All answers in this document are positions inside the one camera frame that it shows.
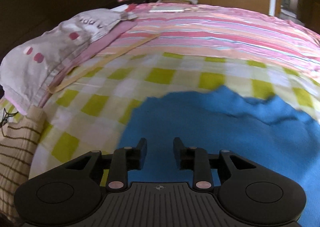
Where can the blue patterned knit sweater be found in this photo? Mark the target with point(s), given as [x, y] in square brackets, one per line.
[225, 127]

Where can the pink striped blanket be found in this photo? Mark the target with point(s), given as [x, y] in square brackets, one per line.
[212, 32]

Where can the beige brown-striped cloth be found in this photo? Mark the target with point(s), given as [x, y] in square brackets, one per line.
[17, 154]

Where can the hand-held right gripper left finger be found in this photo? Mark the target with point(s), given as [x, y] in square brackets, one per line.
[142, 153]

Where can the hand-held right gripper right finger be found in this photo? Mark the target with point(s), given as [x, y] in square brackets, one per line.
[178, 153]

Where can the white flat board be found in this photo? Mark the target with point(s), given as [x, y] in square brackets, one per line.
[167, 10]

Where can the grey pillow with pink dots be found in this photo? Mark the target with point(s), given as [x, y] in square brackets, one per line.
[50, 47]

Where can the green white checkered bedsheet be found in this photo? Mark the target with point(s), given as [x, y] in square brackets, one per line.
[100, 87]

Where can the dark brown wooden door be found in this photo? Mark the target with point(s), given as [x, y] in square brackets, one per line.
[310, 4]

